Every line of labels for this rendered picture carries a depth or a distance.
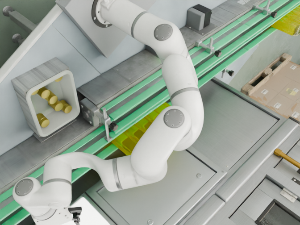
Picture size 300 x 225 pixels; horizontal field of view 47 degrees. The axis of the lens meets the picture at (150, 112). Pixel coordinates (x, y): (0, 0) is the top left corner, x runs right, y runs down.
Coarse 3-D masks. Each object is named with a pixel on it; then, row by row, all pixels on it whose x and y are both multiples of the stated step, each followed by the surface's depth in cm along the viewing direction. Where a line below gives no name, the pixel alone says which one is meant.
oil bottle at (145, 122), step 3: (144, 117) 140; (147, 117) 140; (141, 120) 139; (144, 120) 139; (147, 120) 139; (150, 120) 139; (138, 123) 138; (141, 123) 138; (144, 123) 138; (147, 123) 138; (150, 123) 138; (141, 126) 137; (144, 126) 137; (147, 126) 137
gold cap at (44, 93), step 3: (42, 87) 114; (45, 87) 115; (39, 90) 114; (42, 90) 113; (45, 90) 113; (48, 90) 114; (39, 93) 114; (42, 93) 113; (45, 93) 114; (48, 93) 115; (42, 96) 114; (45, 96) 115
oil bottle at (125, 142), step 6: (126, 132) 135; (120, 138) 132; (126, 138) 133; (132, 138) 133; (114, 144) 136; (120, 144) 132; (126, 144) 131; (132, 144) 131; (126, 150) 131; (132, 150) 129
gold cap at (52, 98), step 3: (51, 93) 118; (48, 96) 118; (51, 96) 117; (54, 96) 118; (48, 99) 118; (51, 99) 118; (54, 99) 119; (57, 99) 120; (51, 102) 118; (54, 102) 119
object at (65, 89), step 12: (60, 72) 111; (48, 84) 119; (60, 84) 123; (72, 84) 117; (36, 96) 118; (60, 96) 126; (72, 96) 122; (36, 108) 121; (48, 108) 125; (72, 108) 128; (36, 120) 114; (60, 120) 125; (48, 132) 122
